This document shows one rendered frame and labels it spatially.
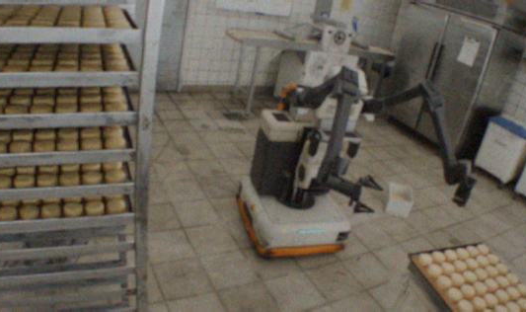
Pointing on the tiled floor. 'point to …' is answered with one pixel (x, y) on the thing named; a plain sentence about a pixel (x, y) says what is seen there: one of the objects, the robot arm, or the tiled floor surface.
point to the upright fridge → (500, 28)
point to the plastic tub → (398, 199)
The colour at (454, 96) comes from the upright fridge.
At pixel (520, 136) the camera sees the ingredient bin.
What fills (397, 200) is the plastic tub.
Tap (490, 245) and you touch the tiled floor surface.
